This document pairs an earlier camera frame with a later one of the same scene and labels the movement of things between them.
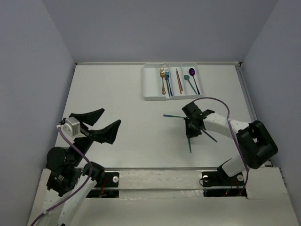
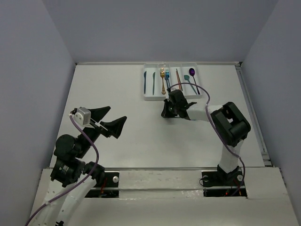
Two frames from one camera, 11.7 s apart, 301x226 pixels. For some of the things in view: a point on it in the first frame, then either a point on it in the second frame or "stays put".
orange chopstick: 178,82 stays put
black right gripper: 190,133 -> 166,113
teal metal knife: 190,145 -> 145,77
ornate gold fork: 162,75 stays put
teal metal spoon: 186,77 stays put
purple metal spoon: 192,72 stays put
